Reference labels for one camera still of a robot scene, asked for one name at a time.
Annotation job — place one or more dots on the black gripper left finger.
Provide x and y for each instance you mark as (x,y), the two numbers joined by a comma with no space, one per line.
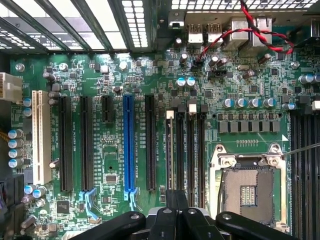
(166,225)

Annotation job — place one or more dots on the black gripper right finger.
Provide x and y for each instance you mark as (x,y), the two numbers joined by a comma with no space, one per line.
(192,225)

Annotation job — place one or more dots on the black RAM slot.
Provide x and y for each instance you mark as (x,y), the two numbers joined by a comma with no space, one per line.
(306,175)
(192,150)
(295,175)
(181,150)
(167,155)
(317,175)
(203,150)

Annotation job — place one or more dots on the thin metal locking lever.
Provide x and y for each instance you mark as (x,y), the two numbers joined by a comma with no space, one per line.
(220,190)
(300,149)

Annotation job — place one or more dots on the CPU socket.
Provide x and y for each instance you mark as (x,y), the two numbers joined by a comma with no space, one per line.
(247,190)

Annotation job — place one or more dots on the long black expansion slot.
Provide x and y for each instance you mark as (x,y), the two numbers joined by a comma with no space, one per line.
(150,142)
(86,142)
(65,142)

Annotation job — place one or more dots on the blue expansion slot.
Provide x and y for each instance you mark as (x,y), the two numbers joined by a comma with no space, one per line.
(129,142)

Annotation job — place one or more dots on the short black expansion slot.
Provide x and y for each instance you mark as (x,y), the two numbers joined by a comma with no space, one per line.
(107,108)

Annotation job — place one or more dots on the green motherboard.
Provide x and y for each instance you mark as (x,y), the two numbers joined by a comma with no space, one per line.
(150,75)

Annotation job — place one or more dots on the white PCI expansion slot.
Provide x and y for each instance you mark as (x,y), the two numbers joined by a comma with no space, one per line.
(41,137)

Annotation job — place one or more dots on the grey metal PC case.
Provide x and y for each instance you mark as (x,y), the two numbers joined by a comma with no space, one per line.
(155,25)

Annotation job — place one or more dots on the white power connector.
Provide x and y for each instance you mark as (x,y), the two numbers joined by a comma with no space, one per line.
(10,87)

